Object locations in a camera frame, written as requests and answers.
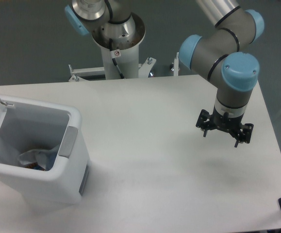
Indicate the colourful snack packet in bin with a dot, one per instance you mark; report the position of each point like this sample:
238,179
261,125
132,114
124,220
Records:
34,166

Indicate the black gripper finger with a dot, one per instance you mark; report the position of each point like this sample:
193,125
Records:
243,134
204,122

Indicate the white open trash can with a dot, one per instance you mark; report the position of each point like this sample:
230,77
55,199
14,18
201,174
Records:
32,124

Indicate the clear plastic water bottle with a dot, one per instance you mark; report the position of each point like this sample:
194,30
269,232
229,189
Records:
45,158

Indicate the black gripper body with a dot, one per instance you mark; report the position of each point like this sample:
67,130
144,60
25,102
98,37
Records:
231,125

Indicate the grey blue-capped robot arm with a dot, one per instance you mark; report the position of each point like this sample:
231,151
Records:
218,59

